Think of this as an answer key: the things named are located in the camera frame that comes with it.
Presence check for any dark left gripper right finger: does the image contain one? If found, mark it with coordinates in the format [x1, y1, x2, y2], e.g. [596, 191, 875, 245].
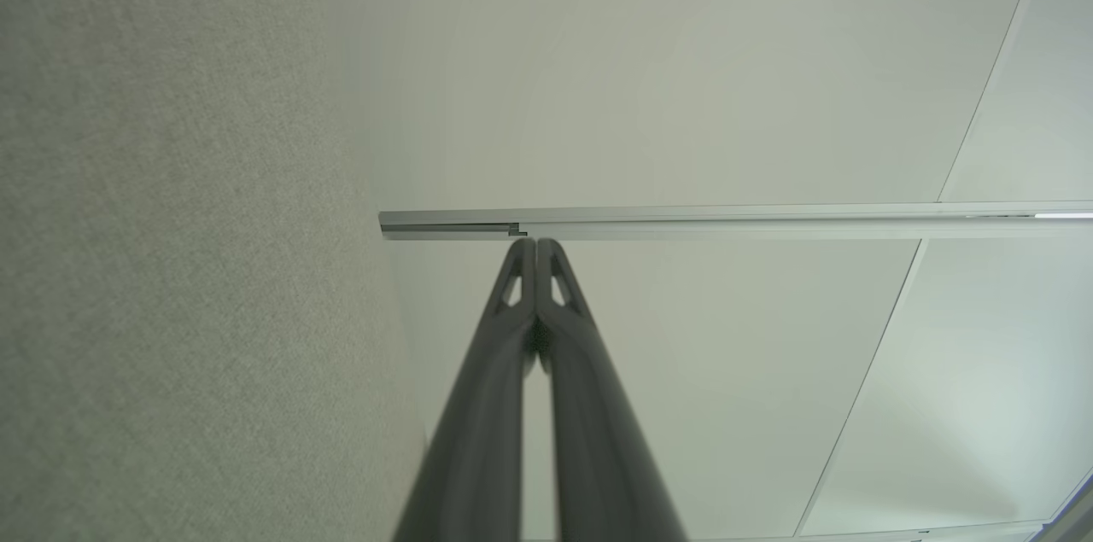
[536, 237, 688, 542]

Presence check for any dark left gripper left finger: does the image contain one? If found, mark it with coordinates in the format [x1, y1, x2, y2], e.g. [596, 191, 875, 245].
[393, 237, 539, 542]

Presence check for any grey partition post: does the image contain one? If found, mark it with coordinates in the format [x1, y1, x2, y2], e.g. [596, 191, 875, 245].
[378, 201, 1093, 242]

